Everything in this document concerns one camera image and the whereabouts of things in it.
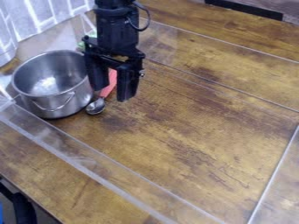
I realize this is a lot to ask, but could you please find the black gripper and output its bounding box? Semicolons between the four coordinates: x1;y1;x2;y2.
83;7;146;102

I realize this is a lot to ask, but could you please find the silver metal pot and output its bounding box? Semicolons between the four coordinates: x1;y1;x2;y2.
12;50;94;119

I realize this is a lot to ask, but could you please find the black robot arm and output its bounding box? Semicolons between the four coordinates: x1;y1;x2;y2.
82;0;148;102

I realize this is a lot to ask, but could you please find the black bar at back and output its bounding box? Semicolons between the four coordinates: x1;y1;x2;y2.
204;0;285;21

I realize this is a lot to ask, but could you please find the black table leg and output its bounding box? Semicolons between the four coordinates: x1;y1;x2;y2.
0;182;38;224

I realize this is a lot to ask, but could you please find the red handled metal spoon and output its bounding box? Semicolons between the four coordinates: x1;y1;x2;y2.
86;69;118;116

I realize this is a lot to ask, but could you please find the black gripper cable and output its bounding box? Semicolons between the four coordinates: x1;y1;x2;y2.
126;0;152;32

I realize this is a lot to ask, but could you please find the clear acrylic tray wall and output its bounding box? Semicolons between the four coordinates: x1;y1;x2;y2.
0;12;299;224

